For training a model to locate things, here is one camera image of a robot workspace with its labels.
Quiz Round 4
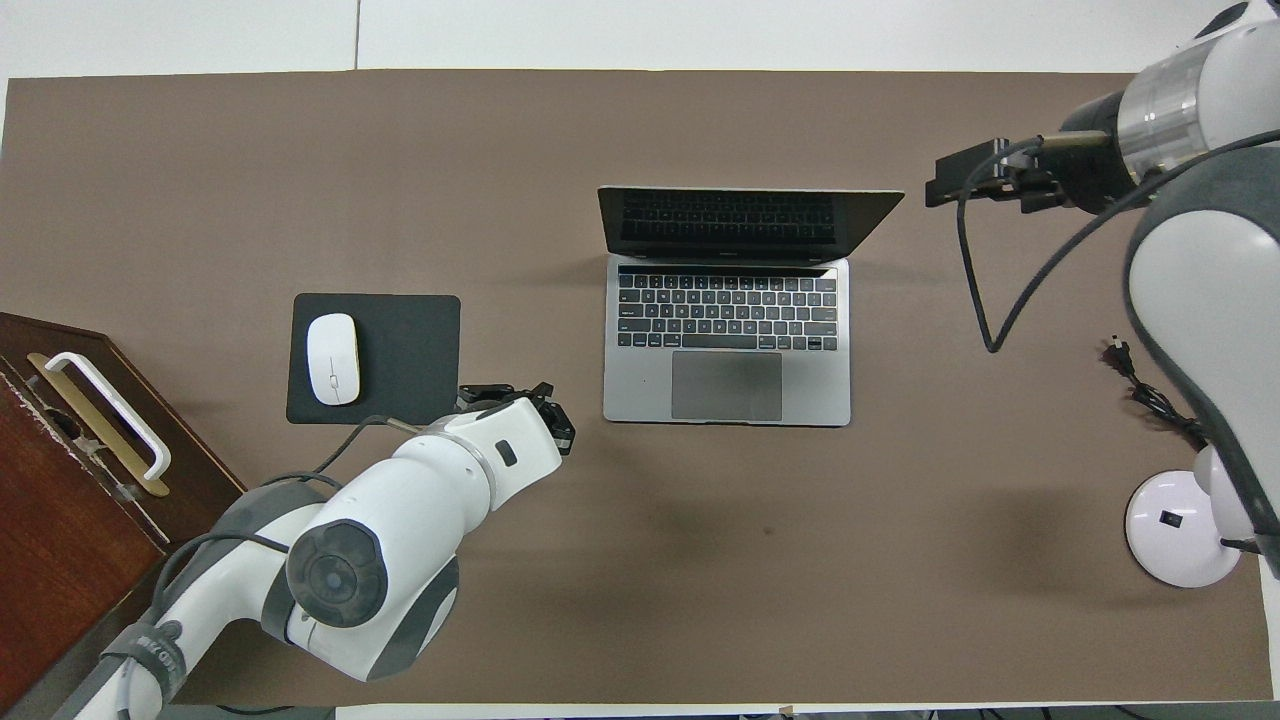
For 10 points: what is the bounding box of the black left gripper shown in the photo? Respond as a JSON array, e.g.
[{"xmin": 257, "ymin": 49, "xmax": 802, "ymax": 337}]
[{"xmin": 457, "ymin": 381, "xmax": 579, "ymax": 457}]

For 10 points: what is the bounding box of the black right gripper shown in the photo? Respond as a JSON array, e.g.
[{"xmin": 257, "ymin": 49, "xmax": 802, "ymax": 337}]
[{"xmin": 924, "ymin": 93, "xmax": 1143, "ymax": 216}]

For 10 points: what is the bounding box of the silver apple laptop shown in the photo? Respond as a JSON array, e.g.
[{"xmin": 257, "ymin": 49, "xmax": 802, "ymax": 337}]
[{"xmin": 597, "ymin": 186, "xmax": 906, "ymax": 429}]

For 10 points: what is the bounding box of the black mouse pad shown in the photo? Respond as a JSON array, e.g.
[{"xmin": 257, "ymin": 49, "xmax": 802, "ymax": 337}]
[{"xmin": 285, "ymin": 292, "xmax": 463, "ymax": 427}]

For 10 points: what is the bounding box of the brown table mat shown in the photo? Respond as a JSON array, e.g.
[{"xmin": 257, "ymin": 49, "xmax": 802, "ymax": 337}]
[{"xmin": 0, "ymin": 67, "xmax": 1277, "ymax": 708}]

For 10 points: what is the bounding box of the white computer mouse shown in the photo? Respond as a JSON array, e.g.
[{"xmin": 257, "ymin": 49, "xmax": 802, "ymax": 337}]
[{"xmin": 305, "ymin": 312, "xmax": 362, "ymax": 407}]

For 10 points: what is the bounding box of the white desk lamp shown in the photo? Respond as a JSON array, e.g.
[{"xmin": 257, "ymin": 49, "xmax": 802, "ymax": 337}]
[{"xmin": 1124, "ymin": 444, "xmax": 1259, "ymax": 589}]

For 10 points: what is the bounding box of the dark wooden box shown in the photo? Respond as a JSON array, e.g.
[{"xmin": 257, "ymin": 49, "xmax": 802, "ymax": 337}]
[{"xmin": 0, "ymin": 311, "xmax": 247, "ymax": 693}]

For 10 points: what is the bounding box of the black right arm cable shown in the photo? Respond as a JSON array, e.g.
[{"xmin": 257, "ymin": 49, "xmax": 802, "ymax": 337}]
[{"xmin": 956, "ymin": 128, "xmax": 1280, "ymax": 355}]

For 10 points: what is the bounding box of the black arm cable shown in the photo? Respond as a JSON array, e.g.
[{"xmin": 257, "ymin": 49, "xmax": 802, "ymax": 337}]
[
  {"xmin": 148, "ymin": 414, "xmax": 433, "ymax": 611},
  {"xmin": 956, "ymin": 128, "xmax": 1280, "ymax": 355}
]

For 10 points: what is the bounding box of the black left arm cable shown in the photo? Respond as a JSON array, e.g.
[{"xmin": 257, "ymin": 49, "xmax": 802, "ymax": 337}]
[{"xmin": 148, "ymin": 414, "xmax": 433, "ymax": 611}]

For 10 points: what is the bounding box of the black lamp power cable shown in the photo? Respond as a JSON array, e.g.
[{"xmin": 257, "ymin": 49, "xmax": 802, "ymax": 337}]
[{"xmin": 1100, "ymin": 337, "xmax": 1213, "ymax": 449}]

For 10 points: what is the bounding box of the brass handle plate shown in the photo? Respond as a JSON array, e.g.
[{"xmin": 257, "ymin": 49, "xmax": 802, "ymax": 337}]
[{"xmin": 27, "ymin": 351, "xmax": 172, "ymax": 499}]

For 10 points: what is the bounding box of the white box handle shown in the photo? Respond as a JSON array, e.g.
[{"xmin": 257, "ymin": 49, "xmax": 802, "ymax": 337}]
[{"xmin": 44, "ymin": 351, "xmax": 173, "ymax": 480}]

